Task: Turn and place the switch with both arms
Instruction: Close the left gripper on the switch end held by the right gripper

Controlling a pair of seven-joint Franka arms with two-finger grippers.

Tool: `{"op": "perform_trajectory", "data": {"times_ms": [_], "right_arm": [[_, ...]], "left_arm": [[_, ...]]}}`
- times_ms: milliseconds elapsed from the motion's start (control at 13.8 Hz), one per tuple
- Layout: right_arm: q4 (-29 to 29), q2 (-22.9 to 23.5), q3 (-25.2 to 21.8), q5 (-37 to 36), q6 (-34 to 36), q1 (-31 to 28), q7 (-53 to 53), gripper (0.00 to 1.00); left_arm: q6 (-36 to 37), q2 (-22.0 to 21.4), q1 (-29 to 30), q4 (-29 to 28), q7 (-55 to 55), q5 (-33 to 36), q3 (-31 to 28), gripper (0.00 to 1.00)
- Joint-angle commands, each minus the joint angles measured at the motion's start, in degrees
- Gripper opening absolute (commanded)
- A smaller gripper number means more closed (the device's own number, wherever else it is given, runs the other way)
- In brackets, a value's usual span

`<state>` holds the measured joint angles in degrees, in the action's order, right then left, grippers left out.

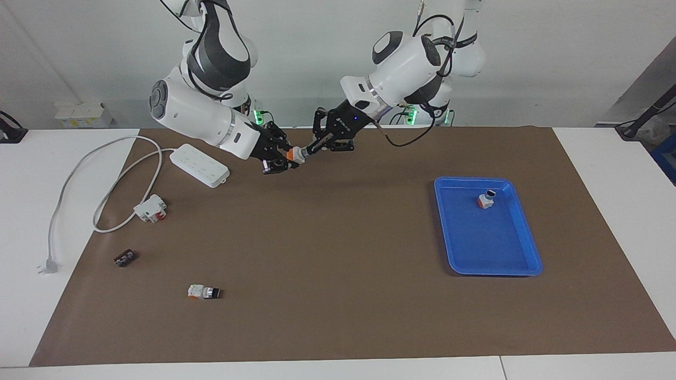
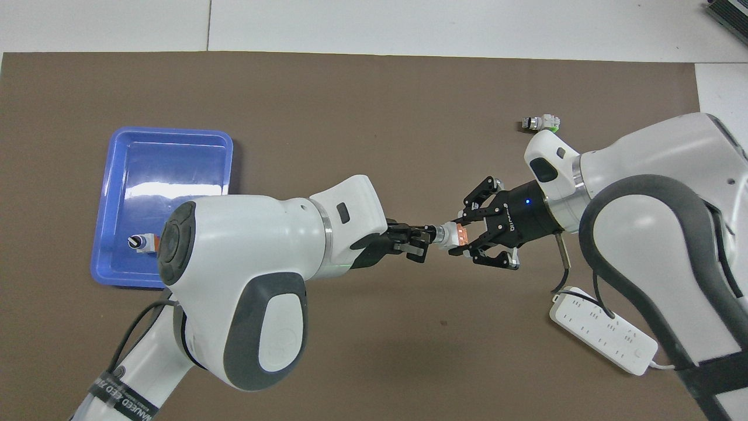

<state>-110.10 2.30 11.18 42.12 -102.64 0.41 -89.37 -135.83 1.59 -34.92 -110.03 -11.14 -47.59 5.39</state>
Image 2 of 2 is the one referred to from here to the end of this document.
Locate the blue plastic tray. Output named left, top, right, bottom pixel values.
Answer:
left=91, top=127, right=234, bottom=290

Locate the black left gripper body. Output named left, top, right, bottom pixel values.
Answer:
left=351, top=219, right=410, bottom=271

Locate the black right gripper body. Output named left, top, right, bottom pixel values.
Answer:
left=494, top=180, right=565, bottom=249

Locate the grey ribbed device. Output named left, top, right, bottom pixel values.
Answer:
left=704, top=0, right=748, bottom=37

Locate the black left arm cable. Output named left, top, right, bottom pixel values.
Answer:
left=108, top=298, right=176, bottom=375

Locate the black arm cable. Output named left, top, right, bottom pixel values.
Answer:
left=108, top=298, right=176, bottom=375
left=552, top=231, right=614, bottom=319

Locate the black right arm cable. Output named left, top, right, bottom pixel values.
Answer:
left=552, top=231, right=614, bottom=319

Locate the brown table mat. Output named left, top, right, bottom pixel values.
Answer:
left=0, top=51, right=702, bottom=421

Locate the white power strip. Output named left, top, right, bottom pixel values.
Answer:
left=549, top=287, right=659, bottom=376

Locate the orange white push-button switch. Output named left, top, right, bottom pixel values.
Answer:
left=430, top=221, right=473, bottom=252

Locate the orange white knob switch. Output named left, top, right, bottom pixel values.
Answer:
left=128, top=233, right=161, bottom=254

